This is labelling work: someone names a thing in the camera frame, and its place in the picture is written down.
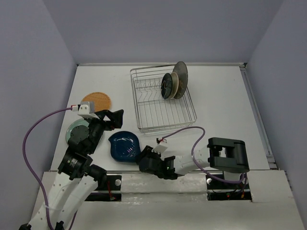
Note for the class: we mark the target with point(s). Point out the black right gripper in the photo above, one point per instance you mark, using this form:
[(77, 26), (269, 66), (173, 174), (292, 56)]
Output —
[(146, 152)]

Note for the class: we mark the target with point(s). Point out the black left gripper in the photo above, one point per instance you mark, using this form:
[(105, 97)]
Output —
[(116, 117)]

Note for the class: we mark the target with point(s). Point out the orange woven round plate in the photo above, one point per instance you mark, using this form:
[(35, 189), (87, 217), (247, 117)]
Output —
[(101, 100)]

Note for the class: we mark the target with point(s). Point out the dark blue glazed plate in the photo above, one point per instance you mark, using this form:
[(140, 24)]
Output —
[(124, 146)]

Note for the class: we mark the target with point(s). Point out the mint green flower plate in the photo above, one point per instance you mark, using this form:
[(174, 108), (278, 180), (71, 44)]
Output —
[(79, 122)]

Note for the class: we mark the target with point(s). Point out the glossy black plate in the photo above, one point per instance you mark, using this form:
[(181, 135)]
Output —
[(166, 85)]

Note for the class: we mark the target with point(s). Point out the cream plate with black patch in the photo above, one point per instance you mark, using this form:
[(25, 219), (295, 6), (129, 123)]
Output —
[(175, 84)]

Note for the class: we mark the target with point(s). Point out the grey reindeer pattern plate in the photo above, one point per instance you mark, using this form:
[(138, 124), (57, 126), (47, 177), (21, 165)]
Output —
[(182, 72)]

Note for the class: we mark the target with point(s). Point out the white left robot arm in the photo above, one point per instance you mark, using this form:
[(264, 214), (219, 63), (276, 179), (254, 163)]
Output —
[(77, 176)]

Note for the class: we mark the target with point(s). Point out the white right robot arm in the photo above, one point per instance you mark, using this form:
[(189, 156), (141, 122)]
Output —
[(224, 160)]

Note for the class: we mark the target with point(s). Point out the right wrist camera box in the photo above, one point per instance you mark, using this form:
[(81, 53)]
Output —
[(161, 146)]

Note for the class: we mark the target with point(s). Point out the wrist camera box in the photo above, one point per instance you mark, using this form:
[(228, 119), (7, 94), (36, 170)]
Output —
[(161, 146), (87, 110)]

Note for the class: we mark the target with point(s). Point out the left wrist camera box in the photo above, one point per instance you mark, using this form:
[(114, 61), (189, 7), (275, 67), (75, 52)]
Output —
[(87, 110)]

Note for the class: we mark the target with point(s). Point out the metal wire dish rack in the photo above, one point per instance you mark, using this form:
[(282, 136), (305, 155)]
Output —
[(153, 112)]

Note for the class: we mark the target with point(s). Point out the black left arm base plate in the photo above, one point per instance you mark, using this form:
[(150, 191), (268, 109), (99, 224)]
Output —
[(110, 191)]

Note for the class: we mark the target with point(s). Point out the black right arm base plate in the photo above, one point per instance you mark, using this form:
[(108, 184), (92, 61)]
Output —
[(220, 191)]

